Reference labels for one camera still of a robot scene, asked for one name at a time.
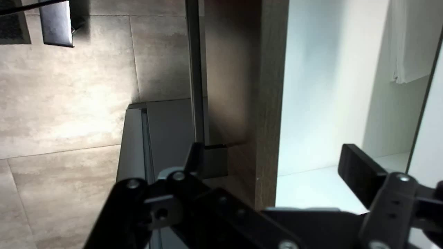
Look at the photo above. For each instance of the wood drawer with white interior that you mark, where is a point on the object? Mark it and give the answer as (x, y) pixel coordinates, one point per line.
(271, 91)

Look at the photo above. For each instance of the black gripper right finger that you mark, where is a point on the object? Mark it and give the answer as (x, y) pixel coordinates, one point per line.
(396, 212)

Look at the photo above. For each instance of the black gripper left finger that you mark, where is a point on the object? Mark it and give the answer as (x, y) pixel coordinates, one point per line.
(184, 216)

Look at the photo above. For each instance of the black block foot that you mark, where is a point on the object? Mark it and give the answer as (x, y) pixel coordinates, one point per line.
(56, 25)

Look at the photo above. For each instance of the grey refrigerator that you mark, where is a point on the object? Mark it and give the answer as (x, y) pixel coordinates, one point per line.
(160, 133)

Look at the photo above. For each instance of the dark mesh panel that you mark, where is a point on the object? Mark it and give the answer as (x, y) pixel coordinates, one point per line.
(12, 21)

